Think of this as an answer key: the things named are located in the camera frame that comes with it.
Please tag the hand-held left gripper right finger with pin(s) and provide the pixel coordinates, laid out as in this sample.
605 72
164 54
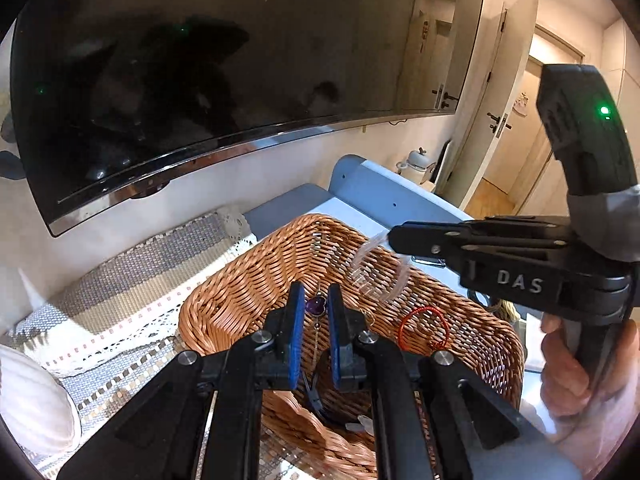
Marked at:
336 340

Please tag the wooden interior door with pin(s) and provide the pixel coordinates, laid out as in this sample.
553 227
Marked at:
520 150

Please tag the white ribbed ceramic vase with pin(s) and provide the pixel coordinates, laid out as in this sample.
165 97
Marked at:
30 400

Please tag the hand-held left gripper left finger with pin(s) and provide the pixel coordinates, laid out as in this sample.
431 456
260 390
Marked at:
298 332

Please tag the white interior door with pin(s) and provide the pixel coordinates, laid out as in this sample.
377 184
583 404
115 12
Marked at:
505 85

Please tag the striped woven table mat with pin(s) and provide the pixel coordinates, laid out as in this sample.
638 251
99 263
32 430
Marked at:
115 280

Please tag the person's right hand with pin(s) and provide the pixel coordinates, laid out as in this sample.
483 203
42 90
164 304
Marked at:
562 370

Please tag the brown wicker basket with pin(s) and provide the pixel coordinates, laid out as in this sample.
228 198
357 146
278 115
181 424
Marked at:
240 280

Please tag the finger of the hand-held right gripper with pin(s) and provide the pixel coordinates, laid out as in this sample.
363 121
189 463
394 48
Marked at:
450 240

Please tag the black television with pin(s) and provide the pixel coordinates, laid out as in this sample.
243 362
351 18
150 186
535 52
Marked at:
225 75

